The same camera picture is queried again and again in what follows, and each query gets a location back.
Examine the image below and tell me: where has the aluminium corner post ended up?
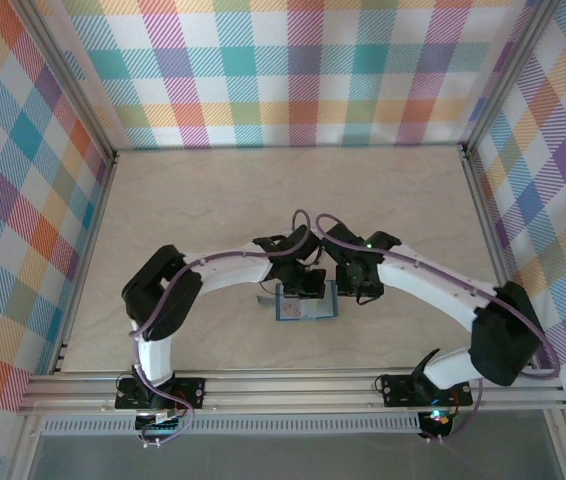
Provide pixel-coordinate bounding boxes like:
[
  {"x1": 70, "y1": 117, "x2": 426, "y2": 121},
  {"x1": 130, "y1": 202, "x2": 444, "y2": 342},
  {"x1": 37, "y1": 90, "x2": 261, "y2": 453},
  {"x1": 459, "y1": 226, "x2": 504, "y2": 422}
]
[
  {"x1": 12, "y1": 0, "x2": 119, "y2": 164},
  {"x1": 460, "y1": 0, "x2": 562, "y2": 161}
]

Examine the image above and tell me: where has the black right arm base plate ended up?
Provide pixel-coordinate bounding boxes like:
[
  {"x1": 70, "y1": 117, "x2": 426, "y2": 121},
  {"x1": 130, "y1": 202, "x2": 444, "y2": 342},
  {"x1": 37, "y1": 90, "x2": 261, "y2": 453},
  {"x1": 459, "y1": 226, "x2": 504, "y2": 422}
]
[{"x1": 380, "y1": 372, "x2": 474, "y2": 407}]

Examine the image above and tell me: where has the aluminium side rail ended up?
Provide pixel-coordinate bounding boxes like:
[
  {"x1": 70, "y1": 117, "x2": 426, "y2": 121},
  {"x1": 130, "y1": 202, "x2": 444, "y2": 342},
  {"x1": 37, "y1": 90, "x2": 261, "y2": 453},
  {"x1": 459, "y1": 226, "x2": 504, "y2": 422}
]
[
  {"x1": 457, "y1": 144, "x2": 539, "y2": 371},
  {"x1": 47, "y1": 149, "x2": 122, "y2": 376}
]

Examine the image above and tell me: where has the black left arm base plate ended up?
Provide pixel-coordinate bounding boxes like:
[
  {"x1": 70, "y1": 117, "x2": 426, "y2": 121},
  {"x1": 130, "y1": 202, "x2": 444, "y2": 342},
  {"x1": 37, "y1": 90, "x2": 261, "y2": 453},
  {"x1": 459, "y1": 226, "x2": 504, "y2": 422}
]
[{"x1": 115, "y1": 377, "x2": 207, "y2": 411}]

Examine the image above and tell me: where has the grey slotted cable duct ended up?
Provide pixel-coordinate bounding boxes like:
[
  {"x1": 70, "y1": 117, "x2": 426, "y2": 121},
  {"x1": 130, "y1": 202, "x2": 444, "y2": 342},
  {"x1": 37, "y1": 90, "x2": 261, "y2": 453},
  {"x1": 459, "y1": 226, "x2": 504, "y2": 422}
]
[{"x1": 41, "y1": 417, "x2": 424, "y2": 436}]

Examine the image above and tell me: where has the aluminium front rail beam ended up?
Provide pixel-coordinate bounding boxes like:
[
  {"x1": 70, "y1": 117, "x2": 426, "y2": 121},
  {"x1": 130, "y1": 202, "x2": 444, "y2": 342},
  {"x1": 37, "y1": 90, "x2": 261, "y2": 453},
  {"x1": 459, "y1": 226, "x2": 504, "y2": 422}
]
[{"x1": 16, "y1": 368, "x2": 566, "y2": 415}]

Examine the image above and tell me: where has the white card with red print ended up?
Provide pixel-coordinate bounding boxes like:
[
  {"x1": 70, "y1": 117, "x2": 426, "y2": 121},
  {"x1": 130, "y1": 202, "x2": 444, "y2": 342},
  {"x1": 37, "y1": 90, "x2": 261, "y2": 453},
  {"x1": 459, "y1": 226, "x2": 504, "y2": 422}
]
[{"x1": 277, "y1": 298, "x2": 310, "y2": 320}]

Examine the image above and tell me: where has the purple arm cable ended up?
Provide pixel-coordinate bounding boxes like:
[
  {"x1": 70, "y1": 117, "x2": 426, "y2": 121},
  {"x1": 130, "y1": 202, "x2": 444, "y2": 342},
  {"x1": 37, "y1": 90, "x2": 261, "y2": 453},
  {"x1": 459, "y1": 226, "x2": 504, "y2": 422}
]
[
  {"x1": 315, "y1": 213, "x2": 562, "y2": 446},
  {"x1": 130, "y1": 208, "x2": 314, "y2": 450}
]

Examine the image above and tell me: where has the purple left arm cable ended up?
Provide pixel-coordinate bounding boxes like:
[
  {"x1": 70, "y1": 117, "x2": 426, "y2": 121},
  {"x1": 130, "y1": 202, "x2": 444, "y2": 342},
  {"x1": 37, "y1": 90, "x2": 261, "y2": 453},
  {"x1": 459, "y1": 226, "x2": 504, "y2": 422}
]
[{"x1": 130, "y1": 208, "x2": 314, "y2": 450}]

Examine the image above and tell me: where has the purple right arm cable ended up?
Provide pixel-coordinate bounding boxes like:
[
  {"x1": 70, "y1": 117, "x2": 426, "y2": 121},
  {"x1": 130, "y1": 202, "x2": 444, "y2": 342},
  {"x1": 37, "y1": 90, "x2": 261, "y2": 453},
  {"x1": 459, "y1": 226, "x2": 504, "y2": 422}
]
[{"x1": 315, "y1": 213, "x2": 562, "y2": 446}]

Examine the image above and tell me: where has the teal leather card holder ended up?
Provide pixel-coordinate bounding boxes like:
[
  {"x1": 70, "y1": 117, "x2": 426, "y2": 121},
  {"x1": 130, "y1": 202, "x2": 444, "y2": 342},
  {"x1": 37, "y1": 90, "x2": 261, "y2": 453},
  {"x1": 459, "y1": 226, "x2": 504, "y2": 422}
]
[{"x1": 255, "y1": 279, "x2": 339, "y2": 322}]

